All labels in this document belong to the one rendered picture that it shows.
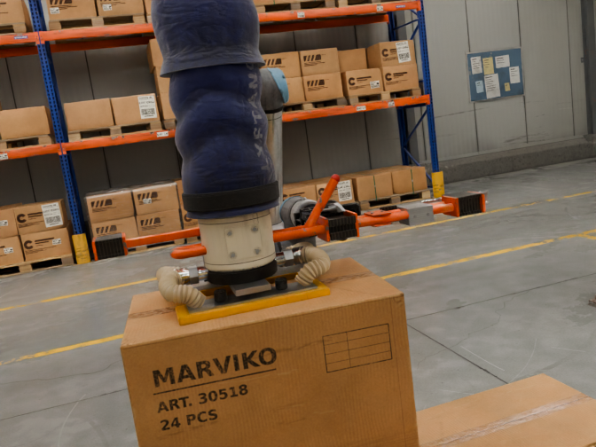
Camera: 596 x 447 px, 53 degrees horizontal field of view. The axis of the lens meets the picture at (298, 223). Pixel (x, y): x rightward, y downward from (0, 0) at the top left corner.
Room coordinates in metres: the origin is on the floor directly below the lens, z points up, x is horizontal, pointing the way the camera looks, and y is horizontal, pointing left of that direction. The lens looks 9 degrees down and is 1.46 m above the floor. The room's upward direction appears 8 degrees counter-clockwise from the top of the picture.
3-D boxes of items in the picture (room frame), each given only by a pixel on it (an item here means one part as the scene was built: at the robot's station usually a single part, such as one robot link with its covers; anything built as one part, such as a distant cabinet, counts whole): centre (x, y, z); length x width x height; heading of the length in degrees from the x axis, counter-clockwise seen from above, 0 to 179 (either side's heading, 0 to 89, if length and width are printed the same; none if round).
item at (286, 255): (1.40, 0.15, 1.13); 0.34 x 0.25 x 0.06; 105
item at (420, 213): (1.52, -0.30, 1.19); 0.07 x 0.07 x 0.04; 15
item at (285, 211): (1.76, -0.01, 1.20); 0.12 x 0.09 x 0.10; 17
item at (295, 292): (1.31, 0.12, 1.09); 0.34 x 0.10 x 0.05; 105
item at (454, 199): (1.55, -0.44, 1.19); 0.08 x 0.07 x 0.05; 105
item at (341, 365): (1.39, 0.13, 0.87); 0.60 x 0.40 x 0.40; 101
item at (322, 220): (1.46, -0.09, 1.20); 0.10 x 0.08 x 0.06; 15
